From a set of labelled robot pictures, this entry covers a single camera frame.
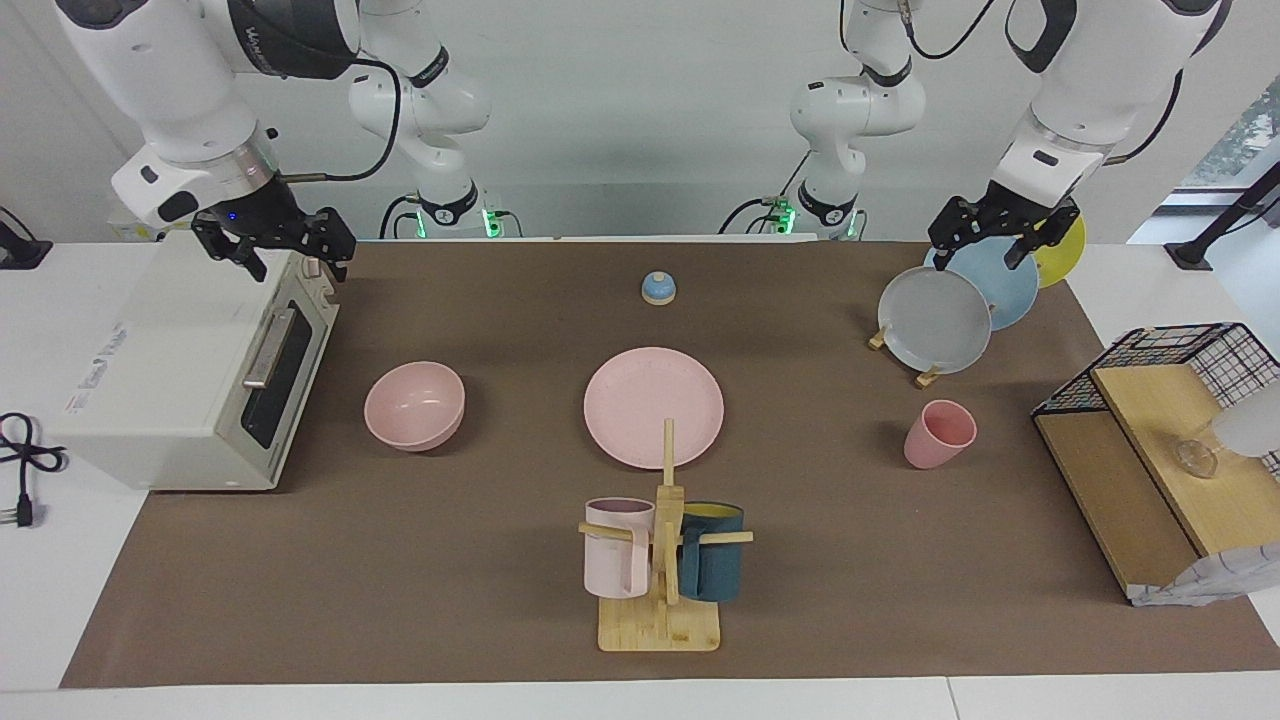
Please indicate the black clamp stand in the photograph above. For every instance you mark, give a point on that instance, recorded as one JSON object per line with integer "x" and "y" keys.
{"x": 1225, "y": 220}

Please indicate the wooden shelf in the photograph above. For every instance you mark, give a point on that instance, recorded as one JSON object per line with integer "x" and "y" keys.
{"x": 1130, "y": 490}

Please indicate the wooden mug tree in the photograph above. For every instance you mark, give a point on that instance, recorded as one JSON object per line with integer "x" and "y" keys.
{"x": 665, "y": 610}

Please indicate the wooden plate rack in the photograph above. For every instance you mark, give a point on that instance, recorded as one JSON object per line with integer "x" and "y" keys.
{"x": 925, "y": 378}

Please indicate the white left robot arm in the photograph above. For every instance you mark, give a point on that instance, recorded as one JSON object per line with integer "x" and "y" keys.
{"x": 1080, "y": 90}

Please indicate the light pink mug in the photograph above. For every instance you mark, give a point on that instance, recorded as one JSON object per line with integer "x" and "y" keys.
{"x": 615, "y": 555}

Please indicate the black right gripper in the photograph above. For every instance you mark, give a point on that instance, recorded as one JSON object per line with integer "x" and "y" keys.
{"x": 270, "y": 220}

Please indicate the white toaster oven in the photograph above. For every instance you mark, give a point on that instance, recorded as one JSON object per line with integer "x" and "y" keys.
{"x": 170, "y": 370}

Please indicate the pink plate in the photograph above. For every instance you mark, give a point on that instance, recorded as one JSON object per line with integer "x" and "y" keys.
{"x": 640, "y": 400}

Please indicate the light blue plate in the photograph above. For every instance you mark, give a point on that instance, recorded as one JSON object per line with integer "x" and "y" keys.
{"x": 1005, "y": 285}

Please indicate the patterned white paper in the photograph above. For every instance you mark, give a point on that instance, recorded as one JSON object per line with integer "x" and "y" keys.
{"x": 1215, "y": 578}

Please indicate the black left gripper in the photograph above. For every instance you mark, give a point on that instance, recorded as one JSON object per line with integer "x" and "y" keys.
{"x": 1000, "y": 215}

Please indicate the clear glass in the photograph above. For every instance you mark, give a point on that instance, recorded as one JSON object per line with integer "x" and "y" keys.
{"x": 1197, "y": 458}

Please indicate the gray plate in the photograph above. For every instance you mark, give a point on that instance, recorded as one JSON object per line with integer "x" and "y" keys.
{"x": 935, "y": 320}

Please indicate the dark teal mug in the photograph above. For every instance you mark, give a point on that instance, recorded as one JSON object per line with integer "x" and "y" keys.
{"x": 712, "y": 565}

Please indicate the brown table mat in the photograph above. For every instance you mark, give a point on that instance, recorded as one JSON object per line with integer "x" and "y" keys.
{"x": 450, "y": 580}

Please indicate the pink bowl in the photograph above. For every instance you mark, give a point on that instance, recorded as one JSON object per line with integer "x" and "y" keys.
{"x": 414, "y": 405}

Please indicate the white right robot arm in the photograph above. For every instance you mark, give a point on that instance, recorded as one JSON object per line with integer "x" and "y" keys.
{"x": 180, "y": 80}

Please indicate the black desk mount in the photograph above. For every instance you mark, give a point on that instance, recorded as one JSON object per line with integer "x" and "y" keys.
{"x": 20, "y": 250}

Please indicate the yellow plate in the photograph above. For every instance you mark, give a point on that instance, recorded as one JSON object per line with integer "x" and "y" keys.
{"x": 1065, "y": 255}

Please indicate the small blue knobbed lid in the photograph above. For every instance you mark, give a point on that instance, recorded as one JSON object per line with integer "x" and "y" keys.
{"x": 659, "y": 288}

